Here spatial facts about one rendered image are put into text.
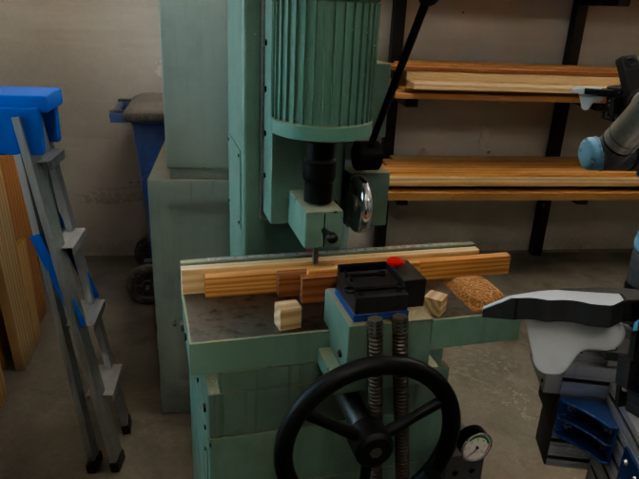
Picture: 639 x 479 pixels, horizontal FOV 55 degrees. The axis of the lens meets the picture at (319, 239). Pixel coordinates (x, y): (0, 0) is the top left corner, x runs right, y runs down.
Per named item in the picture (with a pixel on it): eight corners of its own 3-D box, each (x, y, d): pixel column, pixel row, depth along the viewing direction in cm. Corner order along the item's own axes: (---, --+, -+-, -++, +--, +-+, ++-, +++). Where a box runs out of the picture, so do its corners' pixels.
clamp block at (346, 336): (342, 377, 95) (346, 327, 91) (319, 334, 107) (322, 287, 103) (431, 367, 98) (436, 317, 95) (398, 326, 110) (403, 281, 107)
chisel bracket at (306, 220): (303, 258, 109) (305, 212, 106) (286, 230, 121) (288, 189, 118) (343, 255, 111) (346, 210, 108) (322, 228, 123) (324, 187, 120)
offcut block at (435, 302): (429, 305, 112) (431, 289, 111) (446, 310, 111) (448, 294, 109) (421, 312, 109) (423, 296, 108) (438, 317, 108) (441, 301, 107)
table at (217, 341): (192, 413, 90) (191, 378, 87) (180, 315, 117) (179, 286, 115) (551, 367, 105) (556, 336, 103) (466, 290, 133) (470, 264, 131)
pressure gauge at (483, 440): (458, 472, 113) (464, 436, 110) (449, 458, 117) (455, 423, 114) (489, 467, 115) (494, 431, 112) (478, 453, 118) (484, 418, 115)
